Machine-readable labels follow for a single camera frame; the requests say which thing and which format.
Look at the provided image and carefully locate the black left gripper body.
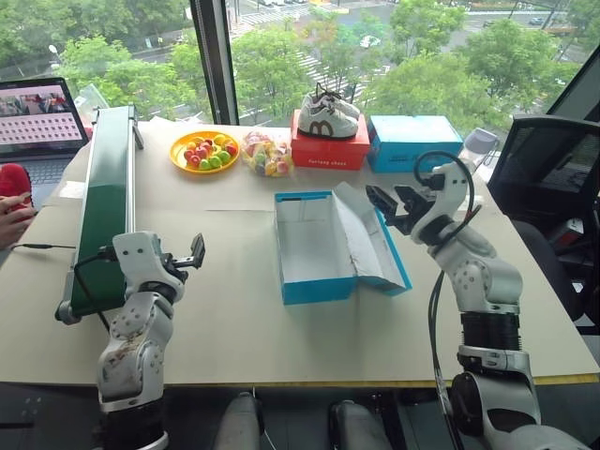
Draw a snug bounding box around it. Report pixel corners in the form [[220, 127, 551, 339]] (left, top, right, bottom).
[[158, 250, 190, 285]]

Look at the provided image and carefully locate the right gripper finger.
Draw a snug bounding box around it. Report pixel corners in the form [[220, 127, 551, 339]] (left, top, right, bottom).
[[394, 185, 424, 208], [365, 184, 400, 218]]

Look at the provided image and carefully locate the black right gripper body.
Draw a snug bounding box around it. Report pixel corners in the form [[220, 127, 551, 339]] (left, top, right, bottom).
[[386, 187, 442, 236]]

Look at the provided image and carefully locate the blue shoe box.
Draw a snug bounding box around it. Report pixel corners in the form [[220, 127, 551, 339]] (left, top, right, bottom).
[[274, 181, 414, 307], [366, 114, 465, 174]]

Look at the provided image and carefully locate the red shoe box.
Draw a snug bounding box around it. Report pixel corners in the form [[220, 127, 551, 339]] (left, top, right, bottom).
[[290, 110, 370, 172]]

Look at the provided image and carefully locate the green conveyor belt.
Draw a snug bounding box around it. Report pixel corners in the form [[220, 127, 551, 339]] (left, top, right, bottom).
[[54, 105, 144, 325]]

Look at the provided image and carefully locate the person's bare hand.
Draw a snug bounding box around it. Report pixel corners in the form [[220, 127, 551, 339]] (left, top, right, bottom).
[[0, 194, 39, 250]]

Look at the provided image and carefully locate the pale grey plastic chair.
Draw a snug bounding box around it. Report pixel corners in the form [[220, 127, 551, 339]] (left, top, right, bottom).
[[461, 127, 501, 166]]

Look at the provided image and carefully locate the yellow plate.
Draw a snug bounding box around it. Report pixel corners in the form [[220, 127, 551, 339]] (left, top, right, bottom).
[[169, 130, 242, 175]]

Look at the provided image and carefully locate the white sneaker with brown logo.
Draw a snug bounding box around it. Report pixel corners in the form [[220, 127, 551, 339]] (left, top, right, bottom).
[[316, 82, 363, 121], [298, 93, 360, 141]]

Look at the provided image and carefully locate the clear bag of toy fruit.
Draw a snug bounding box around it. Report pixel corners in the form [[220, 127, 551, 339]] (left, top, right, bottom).
[[239, 129, 296, 180]]

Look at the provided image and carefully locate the black mesh office chair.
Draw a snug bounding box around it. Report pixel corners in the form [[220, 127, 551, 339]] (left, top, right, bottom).
[[487, 113, 600, 330]]

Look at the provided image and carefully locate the dark grey rounded shape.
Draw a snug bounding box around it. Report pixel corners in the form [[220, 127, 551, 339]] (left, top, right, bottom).
[[327, 399, 393, 450], [213, 391, 264, 450]]

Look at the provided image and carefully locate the clear plastic bag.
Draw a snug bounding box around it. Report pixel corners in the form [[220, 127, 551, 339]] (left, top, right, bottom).
[[73, 82, 119, 119]]

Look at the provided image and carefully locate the black window pillar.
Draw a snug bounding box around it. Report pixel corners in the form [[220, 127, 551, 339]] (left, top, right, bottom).
[[188, 0, 241, 127]]

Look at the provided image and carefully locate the grey laptop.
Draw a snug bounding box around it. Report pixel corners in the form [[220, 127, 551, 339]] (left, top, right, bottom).
[[0, 77, 91, 210]]

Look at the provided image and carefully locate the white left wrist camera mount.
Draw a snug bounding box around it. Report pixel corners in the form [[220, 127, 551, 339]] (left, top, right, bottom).
[[111, 231, 185, 288]]

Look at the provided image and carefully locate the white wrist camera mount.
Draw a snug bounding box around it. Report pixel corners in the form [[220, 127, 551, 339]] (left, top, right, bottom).
[[412, 161, 473, 240], [111, 231, 185, 288]]

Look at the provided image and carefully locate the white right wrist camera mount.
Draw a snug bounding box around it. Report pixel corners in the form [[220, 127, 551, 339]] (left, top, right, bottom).
[[412, 161, 473, 240]]

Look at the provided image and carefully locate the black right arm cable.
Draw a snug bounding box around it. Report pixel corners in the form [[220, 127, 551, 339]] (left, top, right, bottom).
[[413, 150, 484, 442]]

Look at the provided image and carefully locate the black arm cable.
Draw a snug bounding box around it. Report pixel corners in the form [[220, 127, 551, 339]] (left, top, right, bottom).
[[413, 150, 484, 442], [72, 246, 118, 332]]

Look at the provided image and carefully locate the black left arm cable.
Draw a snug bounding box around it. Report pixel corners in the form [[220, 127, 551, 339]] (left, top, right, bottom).
[[72, 246, 118, 332]]

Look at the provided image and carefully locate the thin black table cable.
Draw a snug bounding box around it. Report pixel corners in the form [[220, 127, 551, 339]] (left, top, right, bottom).
[[9, 242, 78, 251]]

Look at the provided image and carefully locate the black slanted window frame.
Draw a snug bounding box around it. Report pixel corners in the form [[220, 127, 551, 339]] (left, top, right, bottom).
[[546, 58, 600, 118]]

